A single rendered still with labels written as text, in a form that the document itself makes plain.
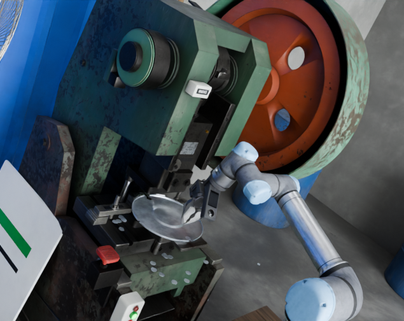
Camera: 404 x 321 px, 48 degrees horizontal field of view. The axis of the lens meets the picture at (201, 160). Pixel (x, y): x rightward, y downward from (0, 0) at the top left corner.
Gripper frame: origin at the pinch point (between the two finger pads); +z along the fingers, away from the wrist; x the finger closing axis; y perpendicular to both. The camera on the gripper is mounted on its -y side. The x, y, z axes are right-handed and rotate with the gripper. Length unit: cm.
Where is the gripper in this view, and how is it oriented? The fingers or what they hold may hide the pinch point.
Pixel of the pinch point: (184, 222)
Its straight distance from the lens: 156.8
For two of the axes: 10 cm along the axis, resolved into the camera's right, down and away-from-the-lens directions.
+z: -6.0, 6.7, 4.3
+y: -1.3, -6.2, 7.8
